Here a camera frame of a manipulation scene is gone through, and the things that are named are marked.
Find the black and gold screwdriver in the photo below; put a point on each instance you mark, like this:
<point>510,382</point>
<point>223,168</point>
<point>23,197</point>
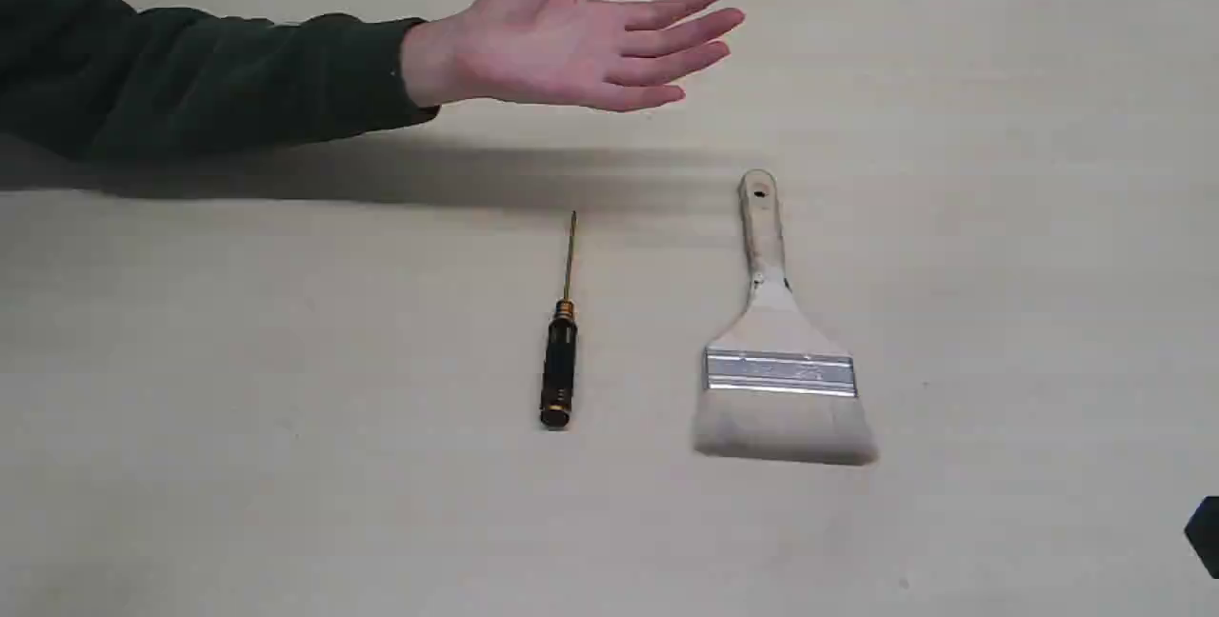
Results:
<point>556,395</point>

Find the person's bare open hand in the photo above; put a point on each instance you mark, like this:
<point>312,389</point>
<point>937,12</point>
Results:
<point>615,56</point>

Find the wide wooden paint brush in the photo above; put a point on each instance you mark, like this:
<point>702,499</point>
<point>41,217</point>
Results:
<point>776,387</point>

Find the dark green sleeved forearm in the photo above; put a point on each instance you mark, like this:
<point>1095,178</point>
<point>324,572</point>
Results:
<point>100,80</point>

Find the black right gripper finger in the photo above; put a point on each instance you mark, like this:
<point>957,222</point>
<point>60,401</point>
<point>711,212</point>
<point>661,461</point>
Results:
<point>1202,532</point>

